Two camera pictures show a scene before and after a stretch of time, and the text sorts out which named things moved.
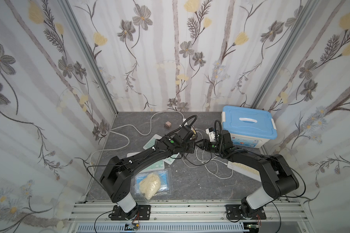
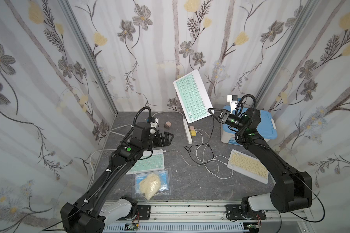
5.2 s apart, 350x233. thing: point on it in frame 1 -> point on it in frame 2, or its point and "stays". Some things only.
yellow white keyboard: [245, 170] stays
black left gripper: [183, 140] -> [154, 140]
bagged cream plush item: [146, 185] stays
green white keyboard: [169, 160] -> [192, 96]
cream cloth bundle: [149, 185] stays
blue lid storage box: [249, 127] stays
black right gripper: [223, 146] -> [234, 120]
